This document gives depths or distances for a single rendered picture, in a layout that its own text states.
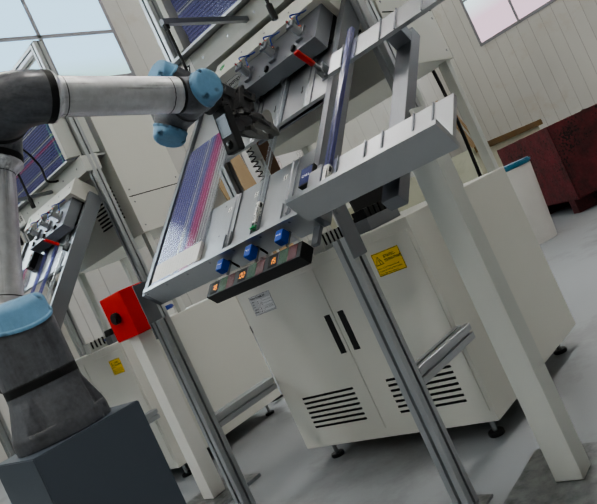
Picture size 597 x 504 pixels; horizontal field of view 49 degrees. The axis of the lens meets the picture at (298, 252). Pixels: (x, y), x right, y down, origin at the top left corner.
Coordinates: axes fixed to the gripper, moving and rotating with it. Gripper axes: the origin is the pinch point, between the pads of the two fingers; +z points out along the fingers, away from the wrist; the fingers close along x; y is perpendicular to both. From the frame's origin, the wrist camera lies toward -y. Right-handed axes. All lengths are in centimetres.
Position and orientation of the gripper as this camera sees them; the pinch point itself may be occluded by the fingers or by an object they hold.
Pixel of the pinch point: (272, 136)
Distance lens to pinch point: 171.3
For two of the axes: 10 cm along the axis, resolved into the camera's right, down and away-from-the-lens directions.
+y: -0.2, -9.2, 3.9
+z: 7.4, 2.5, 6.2
